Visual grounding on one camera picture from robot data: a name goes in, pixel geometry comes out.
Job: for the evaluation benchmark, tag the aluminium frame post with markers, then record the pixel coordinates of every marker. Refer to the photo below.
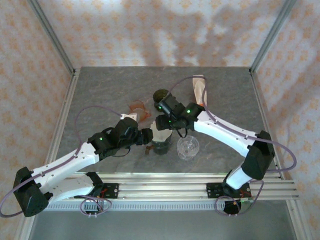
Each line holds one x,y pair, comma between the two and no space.
271,37
55,40

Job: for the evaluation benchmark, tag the aluminium table edge rail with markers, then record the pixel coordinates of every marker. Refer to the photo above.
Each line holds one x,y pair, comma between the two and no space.
67,100
260,100

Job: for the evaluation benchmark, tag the orange patterned white curtain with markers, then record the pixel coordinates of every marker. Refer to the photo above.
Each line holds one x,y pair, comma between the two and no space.
160,30

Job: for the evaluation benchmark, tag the grey lower shelf panel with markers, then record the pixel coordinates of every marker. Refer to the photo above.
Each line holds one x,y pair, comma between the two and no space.
162,225

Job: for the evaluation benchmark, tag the coffee filter pack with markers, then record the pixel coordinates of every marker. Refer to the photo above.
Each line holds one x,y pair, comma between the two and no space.
198,87

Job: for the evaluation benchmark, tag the clear plastic coffee dripper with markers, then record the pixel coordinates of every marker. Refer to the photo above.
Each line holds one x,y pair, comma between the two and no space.
187,150

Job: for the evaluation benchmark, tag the orange plastic coffee dripper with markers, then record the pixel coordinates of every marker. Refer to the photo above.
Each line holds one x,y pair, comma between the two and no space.
135,106

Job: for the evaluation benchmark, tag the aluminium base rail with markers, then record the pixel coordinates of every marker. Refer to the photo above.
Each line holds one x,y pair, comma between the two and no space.
162,187

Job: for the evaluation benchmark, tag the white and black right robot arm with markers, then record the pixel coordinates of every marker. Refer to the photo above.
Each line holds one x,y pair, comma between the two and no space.
220,127

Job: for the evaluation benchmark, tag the dark smoky plastic coffee dripper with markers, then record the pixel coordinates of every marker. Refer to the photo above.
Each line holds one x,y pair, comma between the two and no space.
165,144

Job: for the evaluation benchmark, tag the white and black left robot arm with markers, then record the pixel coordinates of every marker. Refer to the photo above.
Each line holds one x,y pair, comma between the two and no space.
65,162

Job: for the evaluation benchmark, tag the green plastic coffee dripper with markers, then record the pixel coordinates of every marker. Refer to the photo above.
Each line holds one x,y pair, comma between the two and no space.
160,95

